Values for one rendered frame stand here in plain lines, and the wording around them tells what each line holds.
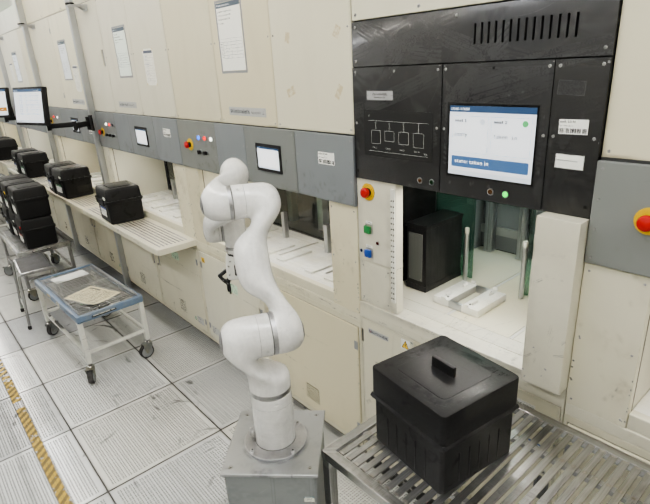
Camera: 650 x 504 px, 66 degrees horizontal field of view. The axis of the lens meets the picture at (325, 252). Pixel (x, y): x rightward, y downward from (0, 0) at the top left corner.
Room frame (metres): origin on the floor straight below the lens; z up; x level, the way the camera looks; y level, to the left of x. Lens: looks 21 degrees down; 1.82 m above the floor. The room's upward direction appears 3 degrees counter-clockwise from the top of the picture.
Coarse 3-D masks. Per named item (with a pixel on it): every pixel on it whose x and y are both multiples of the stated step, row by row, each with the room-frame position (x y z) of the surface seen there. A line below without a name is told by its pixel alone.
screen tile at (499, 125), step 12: (492, 120) 1.49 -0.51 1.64; (504, 120) 1.46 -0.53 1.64; (516, 120) 1.43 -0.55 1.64; (492, 132) 1.49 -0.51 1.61; (504, 132) 1.46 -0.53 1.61; (516, 132) 1.43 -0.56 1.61; (528, 132) 1.40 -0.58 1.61; (492, 144) 1.49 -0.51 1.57; (504, 144) 1.46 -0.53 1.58; (516, 144) 1.43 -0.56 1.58; (528, 144) 1.40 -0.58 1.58; (516, 156) 1.43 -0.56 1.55; (528, 156) 1.40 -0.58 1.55
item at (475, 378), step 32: (416, 352) 1.28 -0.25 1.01; (448, 352) 1.27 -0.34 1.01; (384, 384) 1.17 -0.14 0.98; (416, 384) 1.12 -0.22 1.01; (448, 384) 1.11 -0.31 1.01; (480, 384) 1.11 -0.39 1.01; (512, 384) 1.11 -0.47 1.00; (416, 416) 1.06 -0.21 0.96; (448, 416) 0.99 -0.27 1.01; (480, 416) 1.05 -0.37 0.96; (448, 448) 0.99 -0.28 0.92
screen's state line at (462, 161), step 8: (456, 160) 1.58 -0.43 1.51; (464, 160) 1.56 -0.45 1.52; (472, 160) 1.53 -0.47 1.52; (480, 160) 1.51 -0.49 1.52; (488, 160) 1.49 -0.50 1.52; (496, 160) 1.47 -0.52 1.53; (480, 168) 1.51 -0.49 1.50; (488, 168) 1.49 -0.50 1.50; (496, 168) 1.47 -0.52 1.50; (504, 168) 1.45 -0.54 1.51; (512, 168) 1.43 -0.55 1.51; (520, 168) 1.41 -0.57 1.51
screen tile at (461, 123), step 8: (456, 120) 1.58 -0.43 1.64; (464, 120) 1.56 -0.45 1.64; (472, 120) 1.54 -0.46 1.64; (456, 128) 1.58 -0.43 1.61; (464, 128) 1.56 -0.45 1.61; (472, 128) 1.54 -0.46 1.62; (480, 128) 1.52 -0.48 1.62; (480, 136) 1.52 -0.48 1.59; (456, 144) 1.58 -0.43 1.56; (464, 144) 1.56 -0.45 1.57; (472, 144) 1.54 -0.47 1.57; (480, 144) 1.52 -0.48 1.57; (472, 152) 1.54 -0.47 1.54; (480, 152) 1.51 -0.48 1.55
